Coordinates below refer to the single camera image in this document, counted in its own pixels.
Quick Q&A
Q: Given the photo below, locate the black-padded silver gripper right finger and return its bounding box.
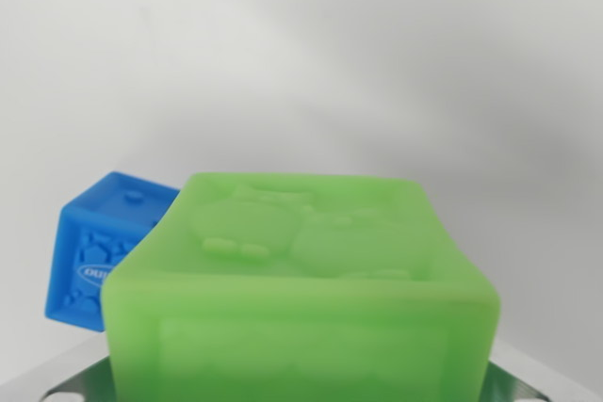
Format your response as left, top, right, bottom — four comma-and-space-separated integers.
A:
486, 342, 551, 402

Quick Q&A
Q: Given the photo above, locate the blue soft toy cube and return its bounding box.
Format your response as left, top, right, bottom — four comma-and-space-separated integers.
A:
43, 171, 183, 335

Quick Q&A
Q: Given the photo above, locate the green soft toy cube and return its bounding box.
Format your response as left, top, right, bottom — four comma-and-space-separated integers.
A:
101, 171, 502, 402

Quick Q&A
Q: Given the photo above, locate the black-padded silver gripper left finger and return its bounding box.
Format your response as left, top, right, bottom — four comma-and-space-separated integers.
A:
41, 338, 115, 402

